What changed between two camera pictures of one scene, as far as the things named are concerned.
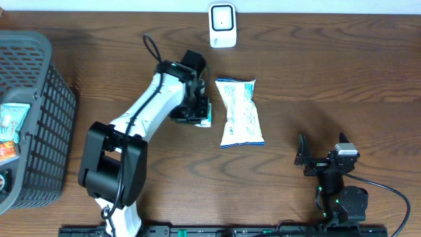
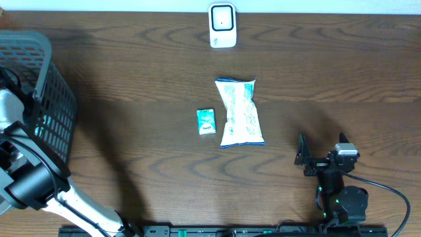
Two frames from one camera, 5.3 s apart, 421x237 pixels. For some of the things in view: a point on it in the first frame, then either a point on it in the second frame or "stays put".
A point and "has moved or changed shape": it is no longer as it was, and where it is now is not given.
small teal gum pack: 206,122 has moved or changed shape
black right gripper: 304,157 stays put
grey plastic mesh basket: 37,175 stays put
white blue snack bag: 242,126 stays put
